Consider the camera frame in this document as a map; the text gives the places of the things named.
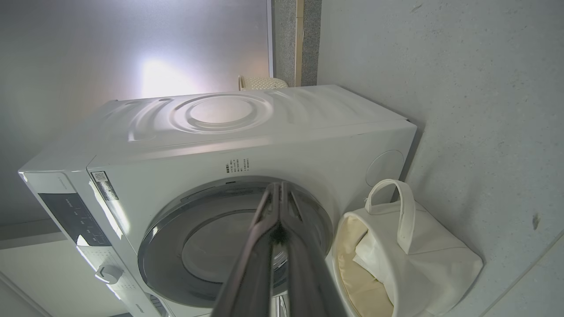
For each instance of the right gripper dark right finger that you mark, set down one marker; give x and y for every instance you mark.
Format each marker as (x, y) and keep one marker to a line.
(313, 281)

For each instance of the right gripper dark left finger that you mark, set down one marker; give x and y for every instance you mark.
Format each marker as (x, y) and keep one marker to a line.
(246, 281)

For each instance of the round glass washer door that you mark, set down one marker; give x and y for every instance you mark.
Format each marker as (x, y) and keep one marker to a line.
(176, 246)

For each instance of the white washing machine dial knob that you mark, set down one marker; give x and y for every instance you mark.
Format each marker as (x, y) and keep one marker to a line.
(109, 274)

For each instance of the white front-load washing machine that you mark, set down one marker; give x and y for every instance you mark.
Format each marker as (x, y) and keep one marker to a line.
(264, 132)

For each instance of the dark washing machine control panel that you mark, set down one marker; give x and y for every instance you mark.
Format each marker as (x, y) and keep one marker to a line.
(75, 220)

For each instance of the white cloth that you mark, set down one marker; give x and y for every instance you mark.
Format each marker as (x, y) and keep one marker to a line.
(374, 255)

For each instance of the cream canvas laundry basket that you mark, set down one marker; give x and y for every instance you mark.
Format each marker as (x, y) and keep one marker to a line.
(440, 264)

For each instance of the round filter cover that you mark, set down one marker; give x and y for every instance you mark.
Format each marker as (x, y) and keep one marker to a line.
(385, 167)

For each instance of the QR code sticker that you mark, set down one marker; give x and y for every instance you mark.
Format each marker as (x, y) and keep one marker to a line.
(105, 186)

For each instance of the cream woven basket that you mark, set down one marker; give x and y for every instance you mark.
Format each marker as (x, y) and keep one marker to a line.
(264, 82)

